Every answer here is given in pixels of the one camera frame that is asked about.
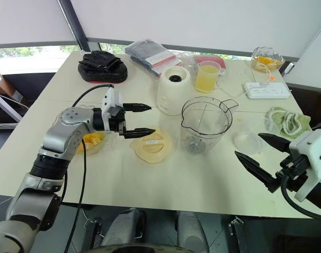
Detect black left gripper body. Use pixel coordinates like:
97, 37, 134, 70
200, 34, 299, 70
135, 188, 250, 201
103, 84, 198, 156
108, 104, 128, 137

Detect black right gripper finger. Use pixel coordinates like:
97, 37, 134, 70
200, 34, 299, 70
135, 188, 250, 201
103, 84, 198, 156
234, 150, 283, 195
258, 132, 291, 154

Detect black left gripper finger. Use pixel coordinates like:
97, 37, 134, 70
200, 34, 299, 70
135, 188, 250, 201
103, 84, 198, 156
122, 128, 157, 140
123, 102, 152, 114

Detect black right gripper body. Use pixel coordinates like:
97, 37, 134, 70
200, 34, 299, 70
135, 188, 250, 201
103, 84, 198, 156
275, 154, 309, 193

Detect cream blender lid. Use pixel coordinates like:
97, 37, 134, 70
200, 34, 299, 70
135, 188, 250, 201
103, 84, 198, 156
130, 127, 173, 164

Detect clear plastic cap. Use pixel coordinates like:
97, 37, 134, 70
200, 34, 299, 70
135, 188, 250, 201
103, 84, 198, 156
234, 125, 267, 156

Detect green cloth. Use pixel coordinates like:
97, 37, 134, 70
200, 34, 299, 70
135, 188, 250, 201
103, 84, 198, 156
264, 106, 313, 139

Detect clear bag with yellow contents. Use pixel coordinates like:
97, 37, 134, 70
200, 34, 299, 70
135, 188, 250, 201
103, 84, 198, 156
254, 55, 281, 71

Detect cream blender base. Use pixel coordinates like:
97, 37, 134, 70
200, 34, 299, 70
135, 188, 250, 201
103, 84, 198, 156
157, 65, 192, 116

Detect plastic bag with dark cloth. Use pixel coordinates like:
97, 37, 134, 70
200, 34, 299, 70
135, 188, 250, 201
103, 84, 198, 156
124, 39, 182, 77

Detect white power strip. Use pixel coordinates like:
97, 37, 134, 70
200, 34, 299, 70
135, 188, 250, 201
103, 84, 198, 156
244, 82, 291, 100

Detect black gloves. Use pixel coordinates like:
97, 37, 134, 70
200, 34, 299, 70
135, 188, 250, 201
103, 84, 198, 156
78, 51, 122, 72

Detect clear plastic blender jar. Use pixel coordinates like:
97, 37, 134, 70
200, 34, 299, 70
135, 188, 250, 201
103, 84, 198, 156
179, 96, 240, 156

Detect crumpled clear plastic bag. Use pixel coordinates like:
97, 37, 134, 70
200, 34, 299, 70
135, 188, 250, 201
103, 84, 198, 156
177, 51, 199, 80

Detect measuring cup with yellow juice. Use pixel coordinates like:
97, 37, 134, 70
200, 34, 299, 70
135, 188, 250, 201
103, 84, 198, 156
194, 61, 226, 93

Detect scalloped glass bowl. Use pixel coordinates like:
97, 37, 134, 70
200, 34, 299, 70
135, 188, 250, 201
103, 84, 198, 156
250, 46, 286, 73

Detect grey rounded robot leg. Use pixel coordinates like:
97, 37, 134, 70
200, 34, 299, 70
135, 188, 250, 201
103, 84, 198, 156
176, 210, 209, 253
100, 208, 147, 248

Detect pink plastic lid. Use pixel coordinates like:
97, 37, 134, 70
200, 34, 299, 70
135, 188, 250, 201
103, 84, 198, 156
194, 55, 227, 70

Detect dark round robot torso rim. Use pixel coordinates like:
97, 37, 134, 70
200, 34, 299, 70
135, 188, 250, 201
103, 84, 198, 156
80, 243, 193, 253

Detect brown cardboard box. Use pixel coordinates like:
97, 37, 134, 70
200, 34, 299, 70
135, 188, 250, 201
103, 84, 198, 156
0, 65, 25, 104

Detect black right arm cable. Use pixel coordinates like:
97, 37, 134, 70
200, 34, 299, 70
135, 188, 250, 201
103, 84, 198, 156
280, 173, 321, 220

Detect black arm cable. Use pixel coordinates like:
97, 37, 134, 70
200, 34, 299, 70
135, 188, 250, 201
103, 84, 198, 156
64, 84, 115, 253
280, 173, 321, 220

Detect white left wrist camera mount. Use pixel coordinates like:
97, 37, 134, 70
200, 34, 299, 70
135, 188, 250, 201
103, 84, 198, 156
101, 87, 124, 132

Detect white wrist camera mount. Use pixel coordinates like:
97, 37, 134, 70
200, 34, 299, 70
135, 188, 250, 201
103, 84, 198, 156
288, 129, 321, 202
101, 87, 124, 132

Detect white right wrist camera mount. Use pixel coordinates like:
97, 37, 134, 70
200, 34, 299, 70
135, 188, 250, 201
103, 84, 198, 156
288, 129, 321, 202

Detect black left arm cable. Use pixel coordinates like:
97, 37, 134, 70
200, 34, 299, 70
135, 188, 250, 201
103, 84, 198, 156
64, 84, 115, 253

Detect black table bracket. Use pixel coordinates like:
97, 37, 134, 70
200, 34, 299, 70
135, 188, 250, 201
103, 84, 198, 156
227, 216, 246, 253
83, 216, 103, 249

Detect white power strip cable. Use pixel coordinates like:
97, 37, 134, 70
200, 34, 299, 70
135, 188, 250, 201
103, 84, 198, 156
217, 78, 247, 99

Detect white cord with orange tag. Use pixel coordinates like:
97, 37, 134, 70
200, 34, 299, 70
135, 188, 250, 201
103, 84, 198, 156
250, 62, 276, 86

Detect dark window post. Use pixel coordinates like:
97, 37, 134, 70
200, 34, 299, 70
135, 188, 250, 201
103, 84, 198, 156
56, 0, 89, 52

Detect white metal frame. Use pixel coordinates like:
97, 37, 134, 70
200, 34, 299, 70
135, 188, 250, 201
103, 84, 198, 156
0, 89, 26, 132

